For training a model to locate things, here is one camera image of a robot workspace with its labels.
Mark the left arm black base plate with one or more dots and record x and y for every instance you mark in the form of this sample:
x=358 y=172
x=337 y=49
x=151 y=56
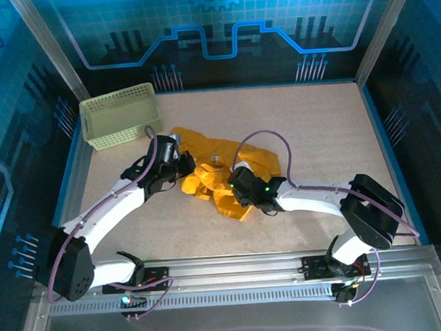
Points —
x=158 y=273

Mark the aluminium frame post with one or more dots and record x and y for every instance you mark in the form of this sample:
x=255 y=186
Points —
x=51 y=52
x=381 y=29

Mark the blue table side border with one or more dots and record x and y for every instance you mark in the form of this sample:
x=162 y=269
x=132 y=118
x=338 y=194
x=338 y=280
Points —
x=65 y=184

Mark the small black controller box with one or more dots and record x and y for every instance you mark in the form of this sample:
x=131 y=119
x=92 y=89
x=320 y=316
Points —
x=343 y=295
x=133 y=304

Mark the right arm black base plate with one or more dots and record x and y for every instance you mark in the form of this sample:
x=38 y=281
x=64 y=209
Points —
x=314 y=266

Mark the grey metal sheet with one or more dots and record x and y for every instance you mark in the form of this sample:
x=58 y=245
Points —
x=231 y=324

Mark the light green plastic basket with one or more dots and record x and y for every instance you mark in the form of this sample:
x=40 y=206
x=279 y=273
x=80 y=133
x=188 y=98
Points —
x=122 y=115

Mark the aluminium mounting rail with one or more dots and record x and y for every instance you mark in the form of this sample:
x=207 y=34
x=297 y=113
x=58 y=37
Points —
x=231 y=270

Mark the yellow t-shirt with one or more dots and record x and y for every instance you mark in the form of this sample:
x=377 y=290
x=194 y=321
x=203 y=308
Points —
x=204 y=144

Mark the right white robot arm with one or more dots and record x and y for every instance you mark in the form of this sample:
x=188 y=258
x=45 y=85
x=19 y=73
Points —
x=314 y=202

